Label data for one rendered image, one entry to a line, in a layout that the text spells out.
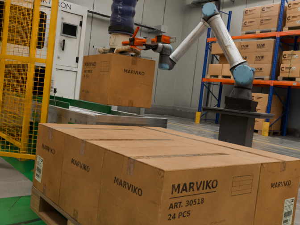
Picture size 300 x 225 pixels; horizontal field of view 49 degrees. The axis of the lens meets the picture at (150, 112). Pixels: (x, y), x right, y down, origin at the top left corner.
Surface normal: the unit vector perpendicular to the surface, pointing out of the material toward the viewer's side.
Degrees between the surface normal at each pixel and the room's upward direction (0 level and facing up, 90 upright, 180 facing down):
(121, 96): 90
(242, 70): 92
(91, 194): 90
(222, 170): 90
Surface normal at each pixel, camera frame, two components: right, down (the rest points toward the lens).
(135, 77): 0.54, 0.11
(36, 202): -0.77, -0.05
